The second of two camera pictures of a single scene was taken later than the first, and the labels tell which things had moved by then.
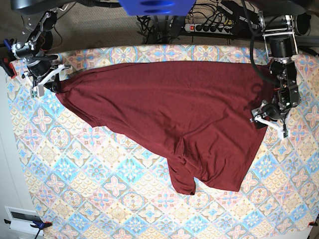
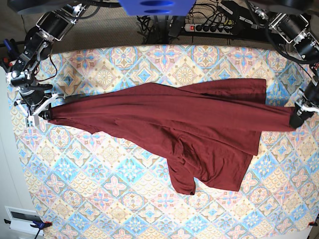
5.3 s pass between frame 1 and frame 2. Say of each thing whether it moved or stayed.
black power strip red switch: stayed
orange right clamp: stayed
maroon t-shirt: moved
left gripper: moved
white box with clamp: stayed
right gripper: moved
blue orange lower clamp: stayed
